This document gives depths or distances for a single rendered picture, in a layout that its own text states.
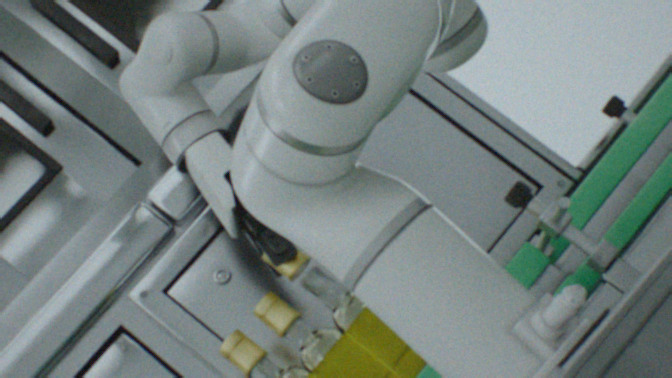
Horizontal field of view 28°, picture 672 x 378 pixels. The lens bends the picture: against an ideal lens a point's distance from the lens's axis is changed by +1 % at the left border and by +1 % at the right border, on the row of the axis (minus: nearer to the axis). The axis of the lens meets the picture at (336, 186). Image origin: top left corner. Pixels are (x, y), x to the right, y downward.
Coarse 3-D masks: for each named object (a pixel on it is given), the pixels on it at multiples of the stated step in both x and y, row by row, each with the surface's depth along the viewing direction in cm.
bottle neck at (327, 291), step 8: (312, 272) 148; (320, 272) 148; (304, 280) 148; (312, 280) 148; (320, 280) 148; (328, 280) 148; (304, 288) 149; (312, 288) 148; (320, 288) 148; (328, 288) 148; (336, 288) 148; (344, 288) 149; (320, 296) 148; (328, 296) 147; (336, 296) 147; (328, 304) 148
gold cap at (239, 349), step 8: (232, 336) 145; (240, 336) 145; (224, 344) 145; (232, 344) 145; (240, 344) 145; (248, 344) 145; (256, 344) 146; (224, 352) 145; (232, 352) 145; (240, 352) 144; (248, 352) 144; (256, 352) 145; (264, 352) 145; (232, 360) 145; (240, 360) 144; (248, 360) 144; (256, 360) 144; (240, 368) 145; (248, 368) 144; (248, 376) 145
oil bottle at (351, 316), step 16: (336, 304) 147; (352, 304) 146; (336, 320) 146; (352, 320) 145; (368, 320) 145; (352, 336) 145; (368, 336) 144; (384, 336) 144; (368, 352) 145; (384, 352) 144; (400, 352) 144; (400, 368) 143; (416, 368) 143
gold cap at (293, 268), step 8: (296, 248) 150; (264, 256) 149; (296, 256) 149; (304, 256) 149; (272, 264) 149; (288, 264) 148; (296, 264) 148; (304, 264) 151; (280, 272) 149; (288, 272) 148; (296, 272) 151
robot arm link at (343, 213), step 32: (256, 128) 100; (256, 160) 102; (288, 160) 99; (320, 160) 99; (352, 160) 101; (256, 192) 104; (288, 192) 102; (320, 192) 103; (352, 192) 104; (384, 192) 102; (416, 192) 104; (288, 224) 104; (320, 224) 102; (352, 224) 101; (384, 224) 100; (320, 256) 103; (352, 256) 101; (352, 288) 103
